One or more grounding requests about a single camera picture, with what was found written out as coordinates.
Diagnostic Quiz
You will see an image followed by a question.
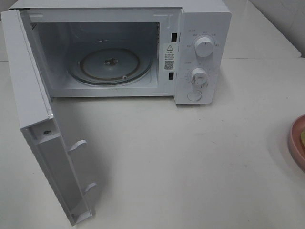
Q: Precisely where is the round white door button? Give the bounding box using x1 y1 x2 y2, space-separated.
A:
187 90 202 102

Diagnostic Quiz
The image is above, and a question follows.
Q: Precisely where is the white timer knob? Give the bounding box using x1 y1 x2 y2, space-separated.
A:
191 68 208 86

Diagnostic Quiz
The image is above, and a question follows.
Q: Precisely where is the white microwave door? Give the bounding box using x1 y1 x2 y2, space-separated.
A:
1 10 94 225

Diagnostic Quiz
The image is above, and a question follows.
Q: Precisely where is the pink round plate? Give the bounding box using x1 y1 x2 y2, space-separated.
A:
288 115 305 172

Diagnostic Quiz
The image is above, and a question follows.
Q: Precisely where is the sandwich with lettuce and cheese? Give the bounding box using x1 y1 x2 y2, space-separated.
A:
300 130 305 151

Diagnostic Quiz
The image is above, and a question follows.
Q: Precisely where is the glass microwave turntable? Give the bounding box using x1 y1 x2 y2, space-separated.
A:
67 40 156 86

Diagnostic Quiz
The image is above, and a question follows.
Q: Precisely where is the white warning label sticker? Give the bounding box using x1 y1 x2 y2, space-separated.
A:
162 42 178 71

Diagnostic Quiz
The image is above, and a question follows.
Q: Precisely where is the white microwave oven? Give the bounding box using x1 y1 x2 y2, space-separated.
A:
6 0 232 104

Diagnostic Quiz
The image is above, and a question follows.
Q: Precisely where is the upper white round knob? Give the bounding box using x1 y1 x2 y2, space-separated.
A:
194 35 215 57

